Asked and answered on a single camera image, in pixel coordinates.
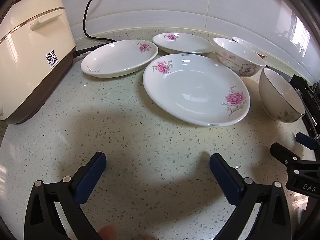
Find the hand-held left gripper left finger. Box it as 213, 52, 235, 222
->
24, 151, 107, 240

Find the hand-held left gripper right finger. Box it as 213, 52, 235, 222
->
209, 153, 293, 240

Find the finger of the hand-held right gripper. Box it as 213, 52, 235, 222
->
296, 133, 320, 150
270, 142, 320, 178

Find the white bowl dark rim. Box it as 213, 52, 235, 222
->
258, 67, 306, 124

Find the large white pink flower plate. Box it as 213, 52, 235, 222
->
143, 53, 251, 127

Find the large white floral bowl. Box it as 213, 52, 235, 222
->
213, 37, 267, 77

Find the red and white bowl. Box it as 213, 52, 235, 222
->
231, 37, 267, 58

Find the black glass stove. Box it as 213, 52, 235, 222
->
290, 74, 320, 140

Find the cream rice cooker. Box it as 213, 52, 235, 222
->
0, 0, 77, 125

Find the black power cord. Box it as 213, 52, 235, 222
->
73, 0, 116, 58

